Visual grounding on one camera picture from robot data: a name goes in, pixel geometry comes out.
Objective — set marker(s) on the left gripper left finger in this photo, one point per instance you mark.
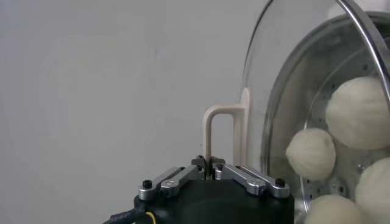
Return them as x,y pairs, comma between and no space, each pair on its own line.
170,182

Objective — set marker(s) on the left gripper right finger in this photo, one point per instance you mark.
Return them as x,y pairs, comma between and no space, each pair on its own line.
253,182

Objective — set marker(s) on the white steamed baozi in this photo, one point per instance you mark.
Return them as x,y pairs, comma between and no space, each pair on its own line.
332,211
310,153
376,188
359,112

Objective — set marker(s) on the stainless steel steamer basket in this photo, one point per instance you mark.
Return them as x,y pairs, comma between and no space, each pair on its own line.
292,91

